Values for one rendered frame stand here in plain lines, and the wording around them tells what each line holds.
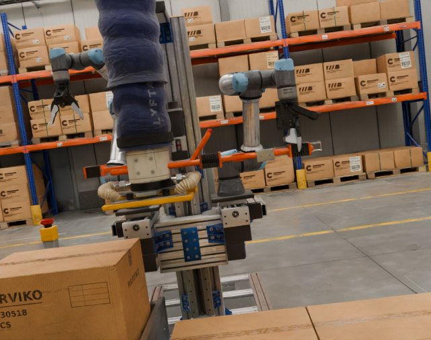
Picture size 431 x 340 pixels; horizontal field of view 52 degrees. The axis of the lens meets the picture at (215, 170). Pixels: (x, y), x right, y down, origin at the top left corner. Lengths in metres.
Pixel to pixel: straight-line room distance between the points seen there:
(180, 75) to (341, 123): 8.43
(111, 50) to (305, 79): 7.68
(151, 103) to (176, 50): 0.86
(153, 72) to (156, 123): 0.19
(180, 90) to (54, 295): 1.29
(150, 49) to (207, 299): 1.43
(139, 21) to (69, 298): 1.06
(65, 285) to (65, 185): 9.02
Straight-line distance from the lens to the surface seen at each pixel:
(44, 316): 1.85
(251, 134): 2.29
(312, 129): 10.53
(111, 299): 1.74
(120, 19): 1.73
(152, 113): 1.69
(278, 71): 1.76
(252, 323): 2.01
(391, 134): 11.11
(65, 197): 10.79
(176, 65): 2.52
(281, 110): 1.76
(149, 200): 1.67
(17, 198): 9.81
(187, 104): 2.48
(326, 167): 9.31
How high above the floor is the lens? 1.38
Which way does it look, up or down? 5 degrees down
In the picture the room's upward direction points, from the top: 8 degrees counter-clockwise
